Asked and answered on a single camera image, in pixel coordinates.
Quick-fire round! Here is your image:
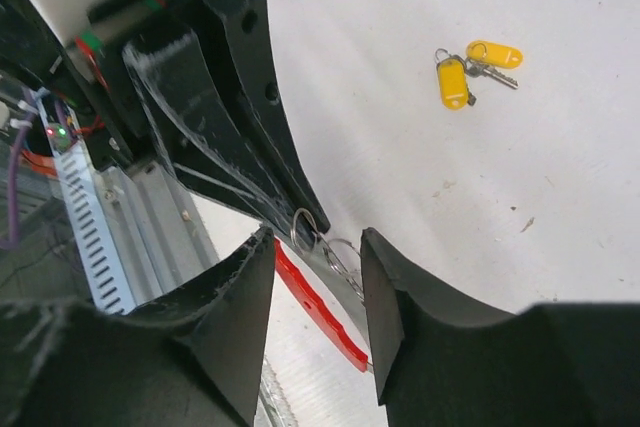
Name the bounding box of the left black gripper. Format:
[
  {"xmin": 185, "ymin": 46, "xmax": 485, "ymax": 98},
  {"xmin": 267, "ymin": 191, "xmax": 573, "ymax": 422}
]
[{"xmin": 1, "ymin": 0, "xmax": 317, "ymax": 247}]

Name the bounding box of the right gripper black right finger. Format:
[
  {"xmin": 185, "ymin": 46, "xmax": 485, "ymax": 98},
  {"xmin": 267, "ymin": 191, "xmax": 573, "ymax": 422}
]
[{"xmin": 361, "ymin": 228, "xmax": 639, "ymax": 426}]

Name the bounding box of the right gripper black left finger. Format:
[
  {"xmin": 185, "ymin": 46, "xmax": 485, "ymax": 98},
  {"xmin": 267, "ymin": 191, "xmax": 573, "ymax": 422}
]
[{"xmin": 1, "ymin": 227, "xmax": 275, "ymax": 426}]

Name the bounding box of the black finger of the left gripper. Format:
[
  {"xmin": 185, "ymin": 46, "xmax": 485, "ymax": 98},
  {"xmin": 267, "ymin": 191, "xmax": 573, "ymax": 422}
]
[{"xmin": 202, "ymin": 0, "xmax": 330, "ymax": 232}]

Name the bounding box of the red handle keyring holder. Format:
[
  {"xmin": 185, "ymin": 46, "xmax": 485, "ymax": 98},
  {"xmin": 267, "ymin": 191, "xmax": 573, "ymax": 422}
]
[{"xmin": 275, "ymin": 207, "xmax": 373, "ymax": 373}]

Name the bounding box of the yellow tag key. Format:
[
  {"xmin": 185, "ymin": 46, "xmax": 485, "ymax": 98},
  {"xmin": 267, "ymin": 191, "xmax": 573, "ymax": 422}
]
[
  {"xmin": 465, "ymin": 40, "xmax": 524, "ymax": 90},
  {"xmin": 434, "ymin": 48, "xmax": 476, "ymax": 110}
]

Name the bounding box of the aluminium mounting rail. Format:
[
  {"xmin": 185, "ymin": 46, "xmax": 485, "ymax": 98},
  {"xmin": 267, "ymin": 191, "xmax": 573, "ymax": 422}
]
[{"xmin": 96, "ymin": 161, "xmax": 220, "ymax": 306}]

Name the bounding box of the white slotted cable duct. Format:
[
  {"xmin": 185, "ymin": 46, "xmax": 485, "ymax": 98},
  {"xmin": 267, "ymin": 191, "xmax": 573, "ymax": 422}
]
[{"xmin": 54, "ymin": 143, "xmax": 136, "ymax": 315}]

